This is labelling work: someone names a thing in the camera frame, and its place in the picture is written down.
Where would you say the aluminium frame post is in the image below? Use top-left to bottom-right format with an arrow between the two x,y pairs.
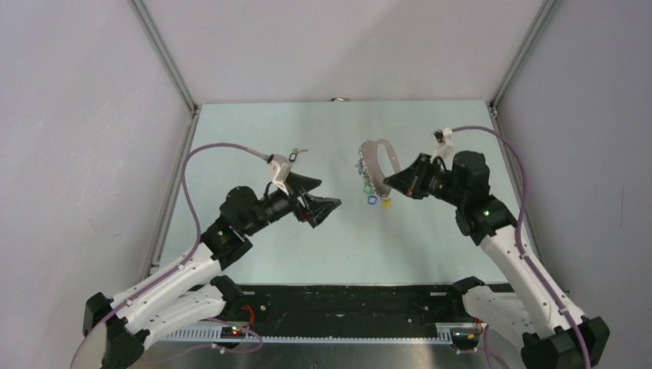
128,0 -> 198,117
488,0 -> 561,117

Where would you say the controller board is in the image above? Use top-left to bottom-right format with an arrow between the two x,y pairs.
220,326 -> 248,340
451,331 -> 481,341

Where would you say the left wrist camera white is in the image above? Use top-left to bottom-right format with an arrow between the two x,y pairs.
266,154 -> 292,195

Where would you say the right controller board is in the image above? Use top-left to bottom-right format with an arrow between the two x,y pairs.
451,331 -> 481,341

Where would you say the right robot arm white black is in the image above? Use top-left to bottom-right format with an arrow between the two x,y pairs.
384,151 -> 610,368

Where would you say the left controller board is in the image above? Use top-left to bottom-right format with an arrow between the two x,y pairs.
220,326 -> 248,340

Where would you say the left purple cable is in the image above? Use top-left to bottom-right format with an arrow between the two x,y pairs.
68,143 -> 271,369

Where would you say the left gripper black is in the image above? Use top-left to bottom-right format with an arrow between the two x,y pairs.
243,171 -> 340,236

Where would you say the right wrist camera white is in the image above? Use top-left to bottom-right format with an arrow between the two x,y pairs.
431,128 -> 454,161

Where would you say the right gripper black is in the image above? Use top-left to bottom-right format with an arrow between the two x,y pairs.
383,152 -> 465,207

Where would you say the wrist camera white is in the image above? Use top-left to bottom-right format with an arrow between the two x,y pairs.
266,154 -> 292,195
431,128 -> 454,161

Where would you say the right aluminium frame post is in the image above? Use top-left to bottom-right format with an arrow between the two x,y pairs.
488,0 -> 561,117

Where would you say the left aluminium frame post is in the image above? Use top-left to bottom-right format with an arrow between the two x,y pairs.
128,0 -> 198,117

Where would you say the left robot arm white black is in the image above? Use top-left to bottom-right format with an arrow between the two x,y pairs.
71,173 -> 341,368

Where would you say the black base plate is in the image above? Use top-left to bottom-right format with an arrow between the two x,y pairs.
218,284 -> 471,340

